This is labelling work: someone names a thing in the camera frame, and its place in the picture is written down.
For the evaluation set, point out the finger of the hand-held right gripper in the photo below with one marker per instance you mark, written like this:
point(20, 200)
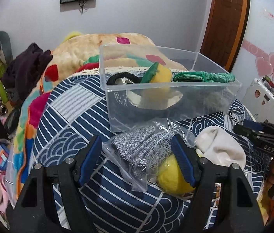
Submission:
point(252, 124)
point(245, 129)

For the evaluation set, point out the black bag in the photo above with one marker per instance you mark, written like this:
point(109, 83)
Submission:
point(3, 123)

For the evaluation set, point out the cream plush piece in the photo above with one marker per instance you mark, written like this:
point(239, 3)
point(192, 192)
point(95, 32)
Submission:
point(151, 100)

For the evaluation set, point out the dark purple garment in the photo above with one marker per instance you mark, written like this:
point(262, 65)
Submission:
point(27, 70)

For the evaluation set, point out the clear plastic storage box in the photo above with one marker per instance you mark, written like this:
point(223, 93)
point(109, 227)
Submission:
point(151, 111)

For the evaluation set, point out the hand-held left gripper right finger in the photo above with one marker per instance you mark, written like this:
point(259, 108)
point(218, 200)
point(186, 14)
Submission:
point(183, 160)

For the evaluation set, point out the cream lace cloth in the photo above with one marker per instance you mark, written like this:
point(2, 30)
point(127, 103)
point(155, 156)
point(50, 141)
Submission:
point(88, 70)

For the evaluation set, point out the green knitted cloth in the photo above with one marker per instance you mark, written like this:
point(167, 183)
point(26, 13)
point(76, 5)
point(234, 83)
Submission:
point(200, 77)

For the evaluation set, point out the round yellow plush toy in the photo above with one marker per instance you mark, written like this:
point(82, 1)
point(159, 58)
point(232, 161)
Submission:
point(171, 177)

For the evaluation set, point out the brown wooden door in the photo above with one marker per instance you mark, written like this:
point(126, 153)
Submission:
point(224, 21)

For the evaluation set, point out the white sock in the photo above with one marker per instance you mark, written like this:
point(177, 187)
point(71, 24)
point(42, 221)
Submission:
point(224, 148)

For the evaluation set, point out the grey gloves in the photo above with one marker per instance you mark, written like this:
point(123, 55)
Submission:
point(139, 145)

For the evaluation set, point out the colourful plush blanket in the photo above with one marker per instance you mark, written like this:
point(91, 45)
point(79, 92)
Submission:
point(78, 51)

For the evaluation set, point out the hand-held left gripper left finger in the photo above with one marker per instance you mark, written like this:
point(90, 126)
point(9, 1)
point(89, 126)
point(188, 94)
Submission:
point(92, 155)

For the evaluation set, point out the grey fuzzy plush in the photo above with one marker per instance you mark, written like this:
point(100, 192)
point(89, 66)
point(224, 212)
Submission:
point(212, 99)

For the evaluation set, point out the yellow green sponge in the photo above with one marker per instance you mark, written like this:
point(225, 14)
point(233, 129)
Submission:
point(162, 74)

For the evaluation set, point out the white suitcase with stickers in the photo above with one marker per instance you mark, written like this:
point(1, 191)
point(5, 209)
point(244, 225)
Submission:
point(263, 102)

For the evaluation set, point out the black hair band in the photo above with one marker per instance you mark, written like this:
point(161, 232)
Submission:
point(112, 79)

